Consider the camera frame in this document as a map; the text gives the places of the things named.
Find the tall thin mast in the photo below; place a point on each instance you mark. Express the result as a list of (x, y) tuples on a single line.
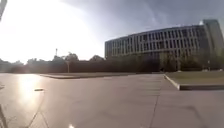
[(56, 52)]

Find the raised grass bed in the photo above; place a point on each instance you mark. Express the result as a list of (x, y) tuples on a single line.
[(200, 79)]

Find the long raised planting bed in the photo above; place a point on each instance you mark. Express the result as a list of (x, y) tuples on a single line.
[(83, 75)]

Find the grey stone paved plaza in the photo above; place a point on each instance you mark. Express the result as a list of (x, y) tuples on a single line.
[(110, 103)]

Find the row of trees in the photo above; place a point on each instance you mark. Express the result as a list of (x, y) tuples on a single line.
[(100, 65)]

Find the large curved glass building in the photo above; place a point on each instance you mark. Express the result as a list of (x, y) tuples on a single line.
[(163, 41)]

